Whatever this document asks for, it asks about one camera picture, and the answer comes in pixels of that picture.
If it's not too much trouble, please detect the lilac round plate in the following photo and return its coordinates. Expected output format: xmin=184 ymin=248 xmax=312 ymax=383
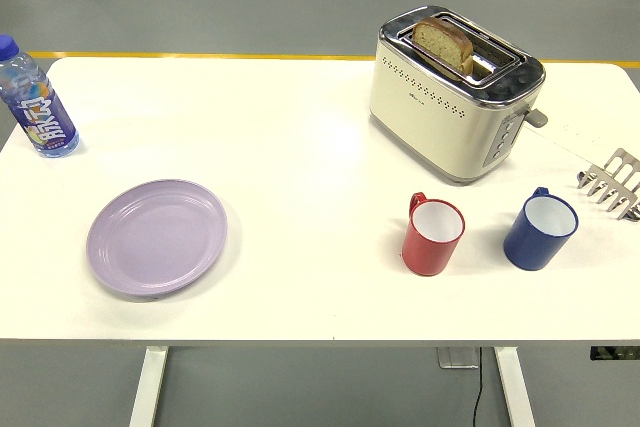
xmin=85 ymin=178 xmax=229 ymax=299

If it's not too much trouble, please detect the red mug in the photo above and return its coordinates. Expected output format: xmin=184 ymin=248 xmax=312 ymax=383
xmin=401 ymin=191 xmax=466 ymax=277

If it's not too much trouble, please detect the cream and chrome toaster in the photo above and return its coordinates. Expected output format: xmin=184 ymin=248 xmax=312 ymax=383
xmin=368 ymin=5 xmax=549 ymax=186

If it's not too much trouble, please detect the brown-crusted bread slice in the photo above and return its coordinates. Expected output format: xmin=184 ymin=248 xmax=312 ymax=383
xmin=411 ymin=16 xmax=474 ymax=75

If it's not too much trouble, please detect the blue mug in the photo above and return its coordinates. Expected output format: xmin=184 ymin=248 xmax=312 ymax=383
xmin=502 ymin=186 xmax=580 ymax=272

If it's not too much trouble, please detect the white table leg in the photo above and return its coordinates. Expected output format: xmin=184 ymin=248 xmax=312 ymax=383
xmin=128 ymin=346 xmax=169 ymax=427
xmin=493 ymin=346 xmax=536 ymax=427

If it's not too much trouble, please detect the white paper sheet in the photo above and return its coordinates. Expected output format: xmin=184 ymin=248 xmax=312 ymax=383
xmin=522 ymin=81 xmax=640 ymax=161

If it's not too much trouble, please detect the blue labelled drink bottle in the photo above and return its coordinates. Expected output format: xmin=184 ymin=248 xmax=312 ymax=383
xmin=0 ymin=34 xmax=80 ymax=159

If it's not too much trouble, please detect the silver metal rack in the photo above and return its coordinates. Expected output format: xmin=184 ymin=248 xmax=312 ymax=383
xmin=575 ymin=147 xmax=640 ymax=222

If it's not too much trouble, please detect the black table control panel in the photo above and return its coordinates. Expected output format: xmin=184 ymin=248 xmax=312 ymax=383
xmin=589 ymin=345 xmax=640 ymax=362

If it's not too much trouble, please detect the clear bracket under table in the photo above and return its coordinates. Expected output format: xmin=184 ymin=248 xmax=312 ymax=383
xmin=435 ymin=346 xmax=481 ymax=369

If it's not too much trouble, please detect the black cable under table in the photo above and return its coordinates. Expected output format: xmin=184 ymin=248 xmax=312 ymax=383
xmin=471 ymin=346 xmax=486 ymax=427

